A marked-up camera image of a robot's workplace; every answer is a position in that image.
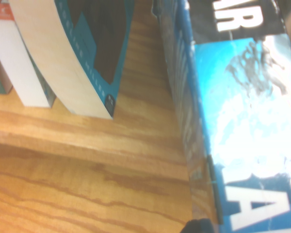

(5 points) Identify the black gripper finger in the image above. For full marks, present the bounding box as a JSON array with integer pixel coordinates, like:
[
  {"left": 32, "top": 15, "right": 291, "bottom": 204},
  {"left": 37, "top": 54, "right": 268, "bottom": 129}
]
[{"left": 181, "top": 218, "right": 213, "bottom": 233}]

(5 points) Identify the blue Greg Bear paperback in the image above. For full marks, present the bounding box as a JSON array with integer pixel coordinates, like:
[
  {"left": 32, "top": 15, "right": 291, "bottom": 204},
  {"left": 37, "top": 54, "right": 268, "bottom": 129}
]
[{"left": 152, "top": 0, "right": 291, "bottom": 233}]

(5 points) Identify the wooden bookshelf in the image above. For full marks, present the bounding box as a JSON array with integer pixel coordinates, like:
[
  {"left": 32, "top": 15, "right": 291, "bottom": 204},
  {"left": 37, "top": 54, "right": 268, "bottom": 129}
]
[{"left": 0, "top": 0, "right": 220, "bottom": 233}]

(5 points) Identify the teal cover paperback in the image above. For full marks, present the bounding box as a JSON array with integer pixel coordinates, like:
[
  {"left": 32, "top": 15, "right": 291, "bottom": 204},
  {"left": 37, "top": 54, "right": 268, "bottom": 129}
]
[{"left": 8, "top": 0, "right": 136, "bottom": 121}]

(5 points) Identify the white paged paperback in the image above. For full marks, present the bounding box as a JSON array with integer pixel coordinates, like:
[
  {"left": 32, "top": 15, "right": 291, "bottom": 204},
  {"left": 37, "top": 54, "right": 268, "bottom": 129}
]
[{"left": 0, "top": 18, "right": 56, "bottom": 108}]

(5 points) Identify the orange green spine paperback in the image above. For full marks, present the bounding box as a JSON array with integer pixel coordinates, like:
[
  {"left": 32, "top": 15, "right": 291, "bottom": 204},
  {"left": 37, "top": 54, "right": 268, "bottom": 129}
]
[{"left": 0, "top": 0, "right": 15, "bottom": 95}]

